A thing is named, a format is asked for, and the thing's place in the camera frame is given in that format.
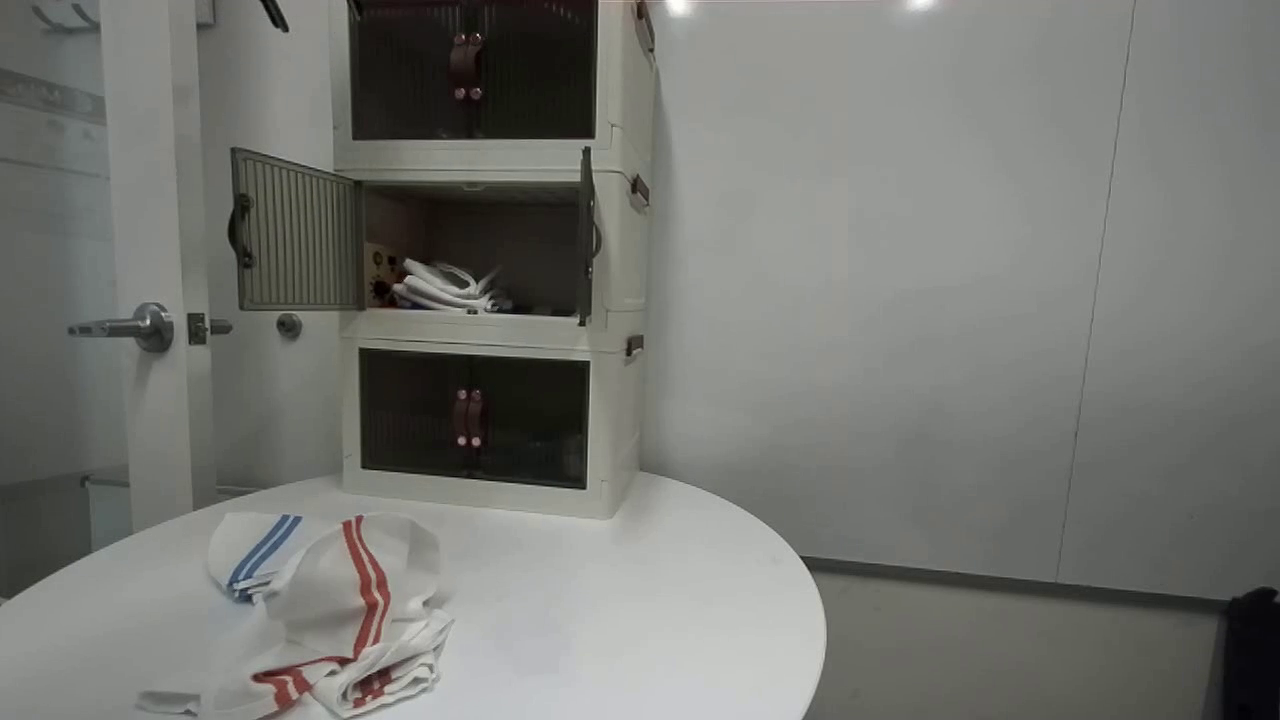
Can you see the ribbed translucent cabinet door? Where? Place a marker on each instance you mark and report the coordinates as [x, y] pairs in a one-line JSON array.
[[586, 242], [302, 235]]

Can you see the dark translucent cabinet door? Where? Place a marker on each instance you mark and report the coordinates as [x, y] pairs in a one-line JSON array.
[[404, 412], [540, 64], [404, 64], [535, 421]]

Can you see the white room door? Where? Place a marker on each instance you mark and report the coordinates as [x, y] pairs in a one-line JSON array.
[[152, 202]]

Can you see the metal door latch plate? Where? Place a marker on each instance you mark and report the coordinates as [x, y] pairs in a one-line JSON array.
[[203, 331]]

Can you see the black cabinet side latch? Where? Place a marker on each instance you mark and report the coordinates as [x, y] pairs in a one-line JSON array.
[[634, 346], [639, 192], [647, 26]]

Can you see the white stacked storage cabinet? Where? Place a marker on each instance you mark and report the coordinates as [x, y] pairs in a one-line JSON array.
[[615, 266]]

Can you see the folded white towels pile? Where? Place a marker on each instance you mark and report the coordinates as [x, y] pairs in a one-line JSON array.
[[446, 285]]

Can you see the white towel blue stripes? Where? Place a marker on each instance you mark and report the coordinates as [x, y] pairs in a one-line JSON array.
[[260, 554]]

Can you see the white towel red stripes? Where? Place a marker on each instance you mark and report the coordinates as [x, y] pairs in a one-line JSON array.
[[362, 603]]

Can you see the round metal wall bumper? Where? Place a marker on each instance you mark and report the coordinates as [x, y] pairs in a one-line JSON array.
[[290, 325]]

